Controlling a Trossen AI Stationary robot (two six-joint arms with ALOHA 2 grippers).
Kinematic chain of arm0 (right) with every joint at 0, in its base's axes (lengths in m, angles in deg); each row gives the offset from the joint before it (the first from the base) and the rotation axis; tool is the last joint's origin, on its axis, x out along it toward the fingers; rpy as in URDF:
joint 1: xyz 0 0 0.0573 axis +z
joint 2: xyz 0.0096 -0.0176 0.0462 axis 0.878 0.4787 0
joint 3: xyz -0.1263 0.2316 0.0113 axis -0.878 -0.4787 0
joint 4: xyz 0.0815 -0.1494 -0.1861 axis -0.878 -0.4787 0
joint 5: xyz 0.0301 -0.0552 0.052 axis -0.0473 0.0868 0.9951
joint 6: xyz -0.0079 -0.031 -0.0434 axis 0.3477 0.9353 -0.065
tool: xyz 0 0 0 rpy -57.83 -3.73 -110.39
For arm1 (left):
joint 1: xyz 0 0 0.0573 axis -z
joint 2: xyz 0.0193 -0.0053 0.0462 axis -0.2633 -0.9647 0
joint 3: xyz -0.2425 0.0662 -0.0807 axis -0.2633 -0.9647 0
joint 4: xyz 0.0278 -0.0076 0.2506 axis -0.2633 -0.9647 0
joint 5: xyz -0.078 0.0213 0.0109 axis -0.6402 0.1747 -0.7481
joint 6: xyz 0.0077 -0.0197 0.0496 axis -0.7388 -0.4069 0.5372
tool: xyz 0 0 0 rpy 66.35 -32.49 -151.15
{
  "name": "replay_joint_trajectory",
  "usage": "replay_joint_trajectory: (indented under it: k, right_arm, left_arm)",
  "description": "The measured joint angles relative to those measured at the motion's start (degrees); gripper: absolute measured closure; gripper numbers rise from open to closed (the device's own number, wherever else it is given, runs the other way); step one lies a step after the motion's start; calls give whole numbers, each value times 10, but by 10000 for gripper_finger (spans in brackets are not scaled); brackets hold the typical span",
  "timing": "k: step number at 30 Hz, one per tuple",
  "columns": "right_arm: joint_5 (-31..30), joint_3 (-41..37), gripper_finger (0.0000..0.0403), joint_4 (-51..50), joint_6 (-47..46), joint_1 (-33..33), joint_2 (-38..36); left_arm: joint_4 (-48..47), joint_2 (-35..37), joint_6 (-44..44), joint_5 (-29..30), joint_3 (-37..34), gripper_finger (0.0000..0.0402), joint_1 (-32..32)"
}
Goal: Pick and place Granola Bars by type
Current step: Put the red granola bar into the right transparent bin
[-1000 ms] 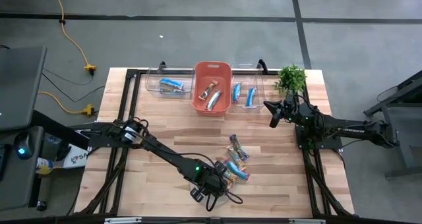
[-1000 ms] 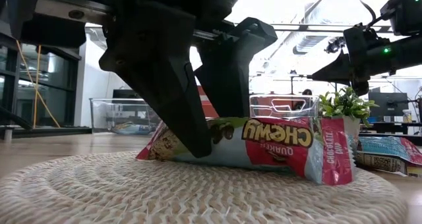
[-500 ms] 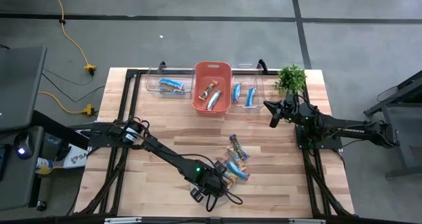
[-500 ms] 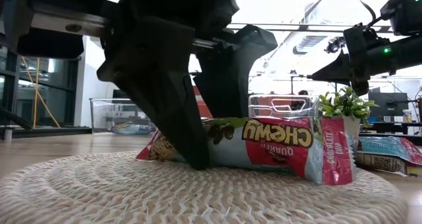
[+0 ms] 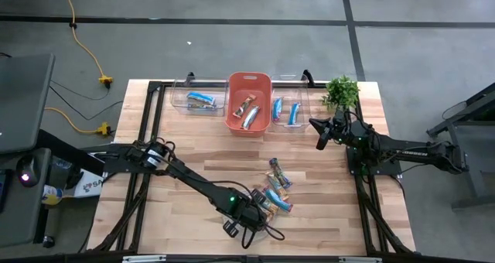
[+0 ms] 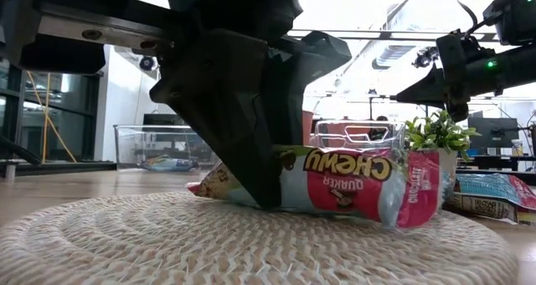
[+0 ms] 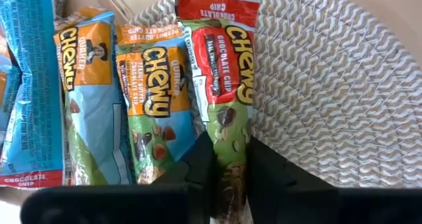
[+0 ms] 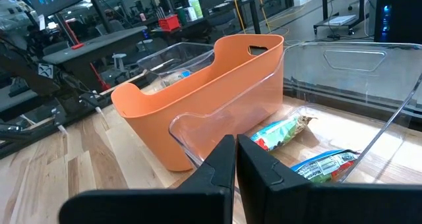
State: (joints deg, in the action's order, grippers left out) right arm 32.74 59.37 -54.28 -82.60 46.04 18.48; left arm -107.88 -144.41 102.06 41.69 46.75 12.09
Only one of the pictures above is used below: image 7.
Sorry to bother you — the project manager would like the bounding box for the beige woven round mat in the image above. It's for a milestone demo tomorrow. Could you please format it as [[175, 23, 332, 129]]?
[[127, 0, 422, 189]]

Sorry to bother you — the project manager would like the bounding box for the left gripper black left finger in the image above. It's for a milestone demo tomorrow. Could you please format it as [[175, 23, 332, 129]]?
[[19, 131, 217, 224]]

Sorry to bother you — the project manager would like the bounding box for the peanut butter granola bar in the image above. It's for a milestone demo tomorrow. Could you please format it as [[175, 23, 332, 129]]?
[[0, 29, 23, 152], [115, 23, 207, 186], [53, 6, 135, 187]]

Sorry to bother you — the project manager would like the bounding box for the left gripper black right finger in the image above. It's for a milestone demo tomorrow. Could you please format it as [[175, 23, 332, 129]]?
[[246, 136, 422, 224]]

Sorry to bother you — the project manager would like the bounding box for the granola bar wrapper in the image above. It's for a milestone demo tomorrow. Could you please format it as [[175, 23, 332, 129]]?
[[52, 0, 71, 20]]

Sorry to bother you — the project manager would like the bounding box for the chocolate chip granola bar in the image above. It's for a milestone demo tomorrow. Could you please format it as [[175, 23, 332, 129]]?
[[174, 0, 261, 224], [0, 0, 66, 189]]

